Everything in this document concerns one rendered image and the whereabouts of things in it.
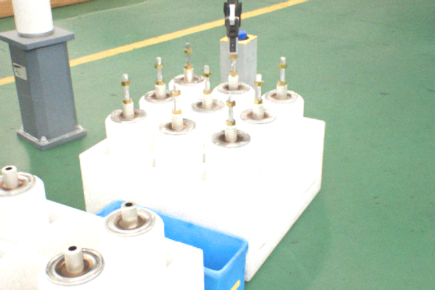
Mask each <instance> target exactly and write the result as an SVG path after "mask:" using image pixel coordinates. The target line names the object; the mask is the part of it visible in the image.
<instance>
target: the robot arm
mask: <svg viewBox="0 0 435 290"><path fill-rule="evenodd" d="M12 8H13V12H14V16H15V21H16V28H17V34H18V36H20V37H22V38H40V37H45V36H49V35H52V34H54V25H53V20H52V15H51V9H50V0H12ZM241 13H242V3H239V0H227V3H224V14H225V26H226V28H227V37H228V54H237V53H238V36H239V33H240V31H239V27H240V26H241Z"/></svg>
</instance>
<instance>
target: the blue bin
mask: <svg viewBox="0 0 435 290"><path fill-rule="evenodd" d="M123 202H125V200H121V199H117V200H114V201H112V202H111V204H108V205H107V206H106V207H104V208H103V209H101V210H99V211H98V213H96V214H95V215H96V216H99V217H102V218H105V217H106V216H108V215H109V214H110V213H112V211H114V210H117V209H120V208H121V205H122V204H123ZM137 206H138V207H143V208H146V207H144V206H140V205H137ZM147 209H150V208H147ZM150 210H151V211H153V212H155V213H156V214H158V216H159V217H160V218H161V219H162V220H163V223H164V237H165V238H168V239H170V240H173V241H178V242H180V243H184V244H186V245H189V246H191V247H195V248H198V249H201V250H202V251H203V265H204V287H205V290H244V285H245V264H246V253H247V251H248V249H249V242H248V241H247V240H246V239H243V238H240V237H237V236H236V235H233V234H229V233H226V232H222V231H220V230H216V229H212V228H209V227H206V226H205V225H201V224H198V223H194V222H192V221H188V220H185V219H181V218H178V217H175V216H171V214H166V213H164V212H160V211H157V210H153V209H150Z"/></svg>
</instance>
